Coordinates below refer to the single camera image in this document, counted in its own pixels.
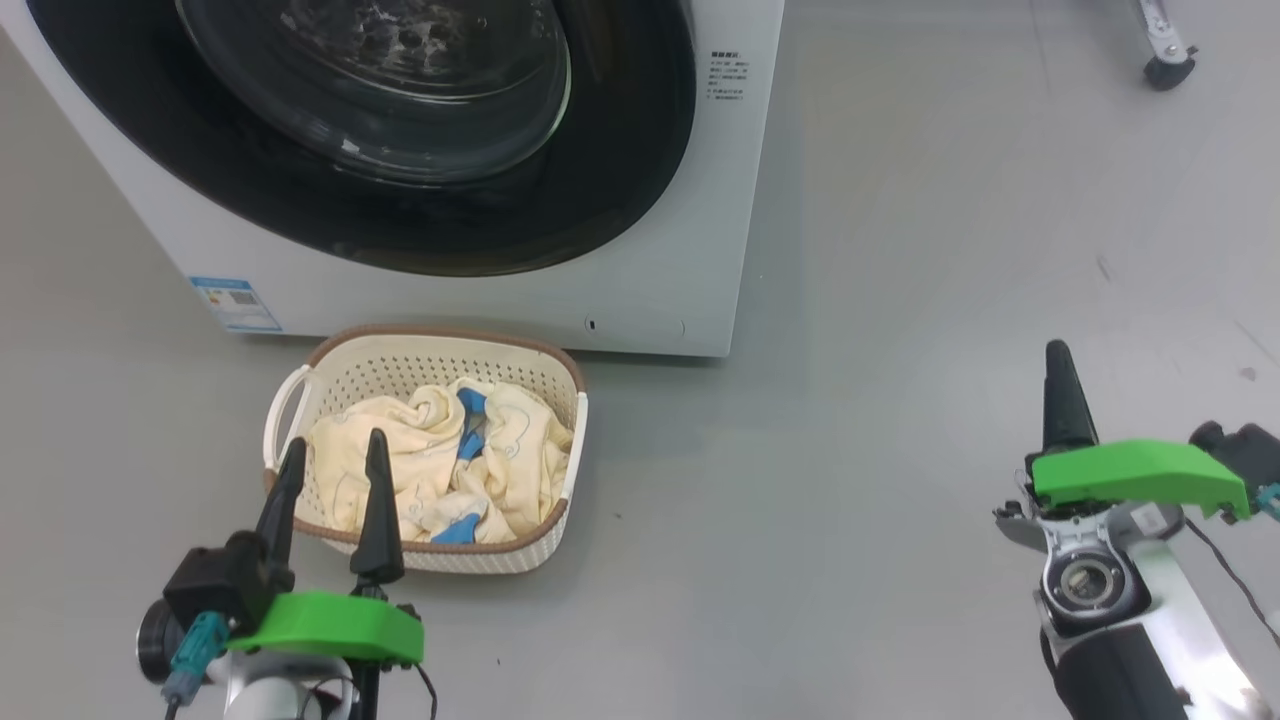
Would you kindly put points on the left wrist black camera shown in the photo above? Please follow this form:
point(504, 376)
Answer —
point(215, 580)

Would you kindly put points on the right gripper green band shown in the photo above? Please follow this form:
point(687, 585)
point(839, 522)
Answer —
point(1140, 470)

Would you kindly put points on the white front-load washing machine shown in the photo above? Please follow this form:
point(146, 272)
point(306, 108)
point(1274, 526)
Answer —
point(650, 280)

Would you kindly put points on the wrist black camera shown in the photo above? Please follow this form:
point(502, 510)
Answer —
point(215, 580)
point(1240, 450)

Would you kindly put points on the white rolling partition board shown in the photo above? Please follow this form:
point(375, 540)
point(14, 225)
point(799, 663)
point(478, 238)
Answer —
point(1165, 65)

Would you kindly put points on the blue energy label sticker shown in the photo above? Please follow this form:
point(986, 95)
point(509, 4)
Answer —
point(235, 305)

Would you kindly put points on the black round washer door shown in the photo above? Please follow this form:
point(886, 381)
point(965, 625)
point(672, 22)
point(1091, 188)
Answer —
point(620, 150)

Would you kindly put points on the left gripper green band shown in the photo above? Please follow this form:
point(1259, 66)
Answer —
point(330, 625)

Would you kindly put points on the cream basket brown rim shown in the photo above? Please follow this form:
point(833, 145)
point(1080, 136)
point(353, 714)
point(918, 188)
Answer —
point(400, 360)

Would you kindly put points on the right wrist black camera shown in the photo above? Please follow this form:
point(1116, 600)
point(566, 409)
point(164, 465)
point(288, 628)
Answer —
point(1240, 450)

